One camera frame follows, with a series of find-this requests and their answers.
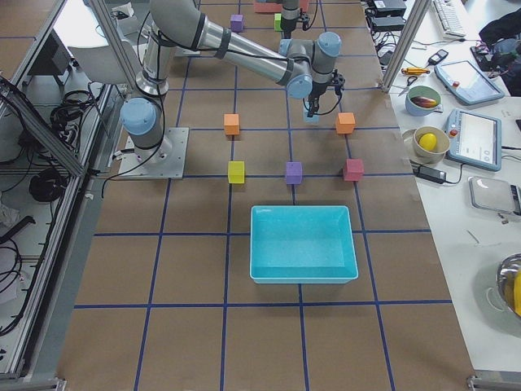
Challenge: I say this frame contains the orange block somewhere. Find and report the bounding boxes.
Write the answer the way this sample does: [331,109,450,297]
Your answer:
[223,113,240,136]
[335,112,357,134]

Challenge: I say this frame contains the green foam block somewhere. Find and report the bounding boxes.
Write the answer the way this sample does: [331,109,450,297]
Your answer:
[274,13,282,32]

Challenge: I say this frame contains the white keyboard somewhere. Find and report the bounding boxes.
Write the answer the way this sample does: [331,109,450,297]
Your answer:
[431,0,466,39]

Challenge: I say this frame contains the green bowl with fruit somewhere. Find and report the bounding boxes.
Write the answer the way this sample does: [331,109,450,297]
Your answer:
[405,86,441,116]

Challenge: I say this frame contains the pink block far right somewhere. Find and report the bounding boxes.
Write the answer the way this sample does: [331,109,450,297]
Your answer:
[343,159,365,182]

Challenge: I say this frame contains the white chair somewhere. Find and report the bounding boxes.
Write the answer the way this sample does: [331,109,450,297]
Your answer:
[68,46,126,85]

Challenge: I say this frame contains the orange block far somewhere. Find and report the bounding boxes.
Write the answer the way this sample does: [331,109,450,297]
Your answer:
[335,112,357,134]

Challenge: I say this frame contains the purple block left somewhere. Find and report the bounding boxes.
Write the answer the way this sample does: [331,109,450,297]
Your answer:
[230,14,244,33]

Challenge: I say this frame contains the black power brick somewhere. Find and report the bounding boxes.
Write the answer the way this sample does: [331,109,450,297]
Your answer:
[365,0,406,33]

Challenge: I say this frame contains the aluminium frame post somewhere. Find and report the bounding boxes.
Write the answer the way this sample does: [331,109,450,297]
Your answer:
[381,0,431,93]

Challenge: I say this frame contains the orange block near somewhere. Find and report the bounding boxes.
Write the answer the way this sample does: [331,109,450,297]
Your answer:
[223,113,240,136]

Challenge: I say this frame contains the beige bowl with lemon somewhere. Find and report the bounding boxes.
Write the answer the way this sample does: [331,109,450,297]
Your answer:
[402,126,450,164]

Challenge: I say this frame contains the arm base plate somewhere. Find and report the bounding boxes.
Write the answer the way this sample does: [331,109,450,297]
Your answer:
[119,127,190,179]

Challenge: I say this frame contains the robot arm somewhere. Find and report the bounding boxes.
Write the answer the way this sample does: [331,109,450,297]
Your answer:
[120,1,344,167]
[280,0,309,39]

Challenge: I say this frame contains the teach pendant far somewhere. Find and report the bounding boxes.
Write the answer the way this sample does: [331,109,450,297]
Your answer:
[434,60,505,106]

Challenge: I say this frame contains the black power adapter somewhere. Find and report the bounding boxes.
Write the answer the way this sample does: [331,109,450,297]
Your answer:
[413,165,446,184]

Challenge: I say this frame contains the light blue block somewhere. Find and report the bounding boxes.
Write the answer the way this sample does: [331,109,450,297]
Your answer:
[303,108,320,124]

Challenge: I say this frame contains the yellow lemon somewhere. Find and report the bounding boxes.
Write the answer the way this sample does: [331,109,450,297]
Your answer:
[418,132,437,152]

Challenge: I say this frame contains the teach pendant near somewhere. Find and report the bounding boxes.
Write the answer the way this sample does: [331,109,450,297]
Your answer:
[444,109,502,172]

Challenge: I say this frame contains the metal bowl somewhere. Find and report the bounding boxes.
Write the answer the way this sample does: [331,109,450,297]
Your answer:
[485,253,520,322]

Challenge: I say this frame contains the teach pendant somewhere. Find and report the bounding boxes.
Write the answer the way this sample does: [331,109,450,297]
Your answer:
[444,109,502,172]
[434,60,505,106]

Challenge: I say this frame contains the purple block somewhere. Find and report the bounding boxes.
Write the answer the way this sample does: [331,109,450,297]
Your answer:
[230,14,244,33]
[285,161,303,185]

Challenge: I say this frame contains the grey digital scale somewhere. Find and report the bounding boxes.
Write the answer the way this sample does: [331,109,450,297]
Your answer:
[468,176,520,216]

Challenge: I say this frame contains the black scissors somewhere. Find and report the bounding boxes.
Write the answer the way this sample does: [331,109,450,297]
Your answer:
[399,75,418,96]

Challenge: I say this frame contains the yellow foam block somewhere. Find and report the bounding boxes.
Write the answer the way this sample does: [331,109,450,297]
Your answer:
[227,160,246,184]

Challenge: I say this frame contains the cyan plastic bin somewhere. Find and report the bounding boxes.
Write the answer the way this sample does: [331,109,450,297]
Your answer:
[250,205,359,284]

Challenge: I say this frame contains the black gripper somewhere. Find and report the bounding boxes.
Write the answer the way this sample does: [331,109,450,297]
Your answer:
[304,81,326,119]

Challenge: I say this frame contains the purple block right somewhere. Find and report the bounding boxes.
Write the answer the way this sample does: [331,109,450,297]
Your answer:
[285,161,303,185]

